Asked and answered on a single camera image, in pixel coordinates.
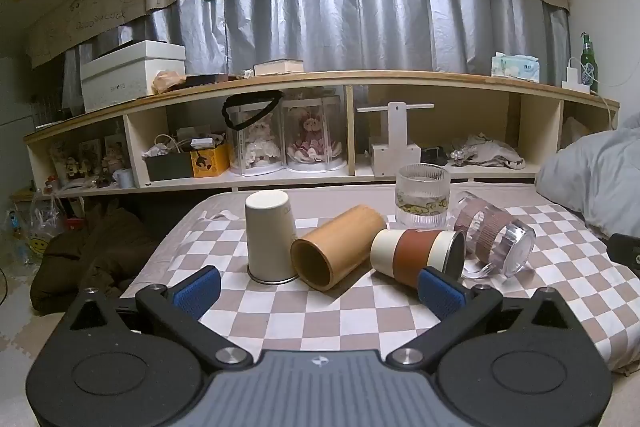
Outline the wooden shelf unit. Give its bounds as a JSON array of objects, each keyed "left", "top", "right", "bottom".
[{"left": 24, "top": 71, "right": 621, "bottom": 198}]

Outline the crumpled brown paper bag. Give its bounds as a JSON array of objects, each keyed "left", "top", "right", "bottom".
[{"left": 151, "top": 71, "right": 189, "bottom": 95}]

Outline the white charger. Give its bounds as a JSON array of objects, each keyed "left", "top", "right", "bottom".
[{"left": 561, "top": 57, "right": 581, "bottom": 90}]

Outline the wooden stand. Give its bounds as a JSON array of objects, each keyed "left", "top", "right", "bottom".
[{"left": 355, "top": 101, "right": 434, "bottom": 178}]

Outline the grey crumpled cloth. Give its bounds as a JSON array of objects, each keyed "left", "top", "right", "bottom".
[{"left": 452, "top": 133, "right": 527, "bottom": 170}]

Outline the dark green box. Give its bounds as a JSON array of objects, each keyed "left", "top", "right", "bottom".
[{"left": 143, "top": 150, "right": 195, "bottom": 182}]

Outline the row of small figurines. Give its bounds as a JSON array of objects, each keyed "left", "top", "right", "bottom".
[{"left": 46, "top": 136, "right": 126, "bottom": 188}]

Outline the clear mug with brown sleeve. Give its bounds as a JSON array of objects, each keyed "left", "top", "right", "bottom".
[{"left": 452, "top": 191, "right": 537, "bottom": 281}]

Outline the dark tray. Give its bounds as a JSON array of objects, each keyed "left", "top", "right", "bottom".
[{"left": 186, "top": 74, "right": 237, "bottom": 88}]

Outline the bamboo cup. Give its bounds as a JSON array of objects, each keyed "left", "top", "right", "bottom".
[{"left": 290, "top": 204, "right": 389, "bottom": 292}]

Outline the green glass bottle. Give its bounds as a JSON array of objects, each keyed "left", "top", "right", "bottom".
[{"left": 578, "top": 33, "right": 600, "bottom": 94}]

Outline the doll case with black handle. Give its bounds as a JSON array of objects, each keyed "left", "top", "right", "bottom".
[{"left": 222, "top": 89, "right": 287, "bottom": 176}]

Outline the large white storage box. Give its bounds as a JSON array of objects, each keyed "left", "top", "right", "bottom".
[{"left": 81, "top": 58, "right": 187, "bottom": 113}]

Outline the checkered blanket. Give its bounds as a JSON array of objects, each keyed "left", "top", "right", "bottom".
[{"left": 120, "top": 189, "right": 640, "bottom": 374}]

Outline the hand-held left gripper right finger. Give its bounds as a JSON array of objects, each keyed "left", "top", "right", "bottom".
[{"left": 385, "top": 266, "right": 584, "bottom": 369}]

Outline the dark brown jacket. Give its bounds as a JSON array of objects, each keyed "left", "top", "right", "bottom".
[{"left": 30, "top": 202, "right": 162, "bottom": 316}]

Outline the tissue pack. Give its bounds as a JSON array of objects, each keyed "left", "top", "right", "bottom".
[{"left": 490, "top": 52, "right": 541, "bottom": 83}]

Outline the grey curtain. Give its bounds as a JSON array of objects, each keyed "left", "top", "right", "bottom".
[{"left": 60, "top": 0, "right": 572, "bottom": 108}]

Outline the yellow cardboard box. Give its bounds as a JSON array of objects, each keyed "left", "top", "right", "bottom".
[{"left": 190, "top": 144, "right": 232, "bottom": 178}]

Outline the ribbed glass cup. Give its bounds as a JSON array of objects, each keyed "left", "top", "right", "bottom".
[{"left": 395, "top": 163, "right": 451, "bottom": 229}]

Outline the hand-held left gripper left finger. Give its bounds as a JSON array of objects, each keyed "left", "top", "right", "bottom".
[{"left": 62, "top": 266, "right": 254, "bottom": 371}]

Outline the cream book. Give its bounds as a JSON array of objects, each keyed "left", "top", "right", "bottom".
[{"left": 253, "top": 58, "right": 305, "bottom": 77}]

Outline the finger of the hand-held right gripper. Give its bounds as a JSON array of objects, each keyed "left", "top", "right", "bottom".
[{"left": 607, "top": 233, "right": 640, "bottom": 279}]

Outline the grey pillow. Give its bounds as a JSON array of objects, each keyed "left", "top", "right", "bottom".
[{"left": 535, "top": 112, "right": 640, "bottom": 241}]

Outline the white and brown cup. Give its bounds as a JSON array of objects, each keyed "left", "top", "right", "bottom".
[{"left": 370, "top": 228, "right": 467, "bottom": 291}]

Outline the clear doll case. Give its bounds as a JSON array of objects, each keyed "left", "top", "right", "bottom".
[{"left": 282, "top": 94, "right": 349, "bottom": 174}]

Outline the clear plastic smiley bag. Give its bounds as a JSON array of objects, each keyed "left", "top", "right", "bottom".
[{"left": 4, "top": 194, "right": 69, "bottom": 264}]

